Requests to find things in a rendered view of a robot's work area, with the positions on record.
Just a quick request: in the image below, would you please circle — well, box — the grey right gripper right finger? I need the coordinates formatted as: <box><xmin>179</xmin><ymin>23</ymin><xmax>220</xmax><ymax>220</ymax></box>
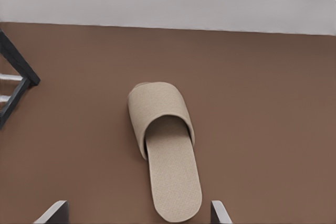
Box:
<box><xmin>211</xmin><ymin>200</ymin><xmax>233</xmax><ymax>224</ymax></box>

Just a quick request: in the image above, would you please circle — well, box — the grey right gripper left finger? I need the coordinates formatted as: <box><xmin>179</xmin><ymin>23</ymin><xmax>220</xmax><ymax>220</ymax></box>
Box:
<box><xmin>33</xmin><ymin>200</ymin><xmax>69</xmax><ymax>224</ymax></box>

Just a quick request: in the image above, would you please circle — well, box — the black shoe rack with silver bars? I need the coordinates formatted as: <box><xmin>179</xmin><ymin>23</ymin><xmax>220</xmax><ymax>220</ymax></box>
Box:
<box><xmin>0</xmin><ymin>29</ymin><xmax>41</xmax><ymax>131</ymax></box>

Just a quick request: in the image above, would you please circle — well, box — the beige fabric slipper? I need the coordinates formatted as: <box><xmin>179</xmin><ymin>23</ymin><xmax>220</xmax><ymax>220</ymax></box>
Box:
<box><xmin>127</xmin><ymin>81</ymin><xmax>203</xmax><ymax>223</ymax></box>

